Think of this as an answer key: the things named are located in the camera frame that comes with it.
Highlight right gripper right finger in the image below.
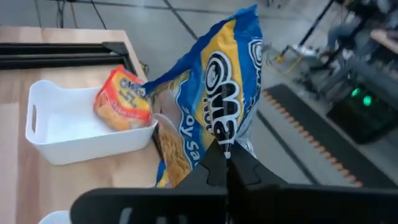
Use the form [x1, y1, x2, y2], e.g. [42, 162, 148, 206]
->
[227, 141, 398, 224]

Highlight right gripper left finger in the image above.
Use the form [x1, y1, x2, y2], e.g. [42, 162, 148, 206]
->
[70, 139, 228, 224]

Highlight orange Maruchan noodle pack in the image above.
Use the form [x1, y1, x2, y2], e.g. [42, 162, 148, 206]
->
[93, 64, 153, 131]

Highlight blue Maruchan noodle pack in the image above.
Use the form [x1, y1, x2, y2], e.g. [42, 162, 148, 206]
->
[142, 4, 264, 189]

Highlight black orange-striped floor mat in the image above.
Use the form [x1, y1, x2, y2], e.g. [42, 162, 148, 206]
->
[262, 83, 398, 189]

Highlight black computer green lights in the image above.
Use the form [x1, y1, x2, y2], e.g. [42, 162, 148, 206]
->
[326, 83, 398, 144]

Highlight person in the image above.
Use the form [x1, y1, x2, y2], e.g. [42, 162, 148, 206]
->
[325, 21, 355, 54]

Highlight black stand pole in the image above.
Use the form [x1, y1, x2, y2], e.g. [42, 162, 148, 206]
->
[297, 0, 336, 48]

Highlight yellow cable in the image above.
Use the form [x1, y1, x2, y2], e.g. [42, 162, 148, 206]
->
[273, 52, 304, 75]

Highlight black floor cable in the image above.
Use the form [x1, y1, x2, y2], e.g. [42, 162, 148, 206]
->
[55, 0, 66, 29]
[90, 0, 108, 30]

